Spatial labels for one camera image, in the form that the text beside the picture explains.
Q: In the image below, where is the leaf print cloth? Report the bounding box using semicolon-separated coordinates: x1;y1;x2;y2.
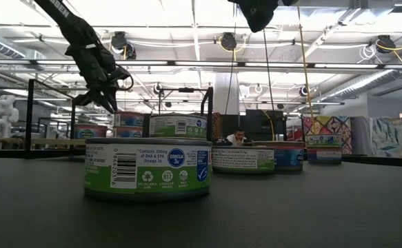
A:
371;115;402;158

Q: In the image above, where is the colourful patchwork cloth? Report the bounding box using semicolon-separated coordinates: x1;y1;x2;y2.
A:
302;115;353;156

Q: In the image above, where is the silver ventilation duct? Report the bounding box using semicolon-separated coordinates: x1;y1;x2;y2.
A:
319;67;398;103

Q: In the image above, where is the yellow hanging cable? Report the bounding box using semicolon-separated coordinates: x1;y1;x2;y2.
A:
296;5;317;135

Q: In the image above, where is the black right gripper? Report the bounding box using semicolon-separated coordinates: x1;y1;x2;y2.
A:
228;0;301;34

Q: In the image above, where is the wooden shelf board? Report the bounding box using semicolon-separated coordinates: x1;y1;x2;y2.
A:
0;136;86;147

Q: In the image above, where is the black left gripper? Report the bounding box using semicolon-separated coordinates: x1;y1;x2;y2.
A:
64;41;133;115

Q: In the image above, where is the black hanging cable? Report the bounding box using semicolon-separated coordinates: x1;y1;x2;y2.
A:
261;29;278;116

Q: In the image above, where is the black metal shelf frame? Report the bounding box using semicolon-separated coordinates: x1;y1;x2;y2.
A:
24;78;215;160

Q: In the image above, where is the black table mat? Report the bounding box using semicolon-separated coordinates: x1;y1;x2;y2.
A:
0;156;402;248

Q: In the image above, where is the grey cloth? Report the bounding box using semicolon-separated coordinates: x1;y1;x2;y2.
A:
349;116;376;156

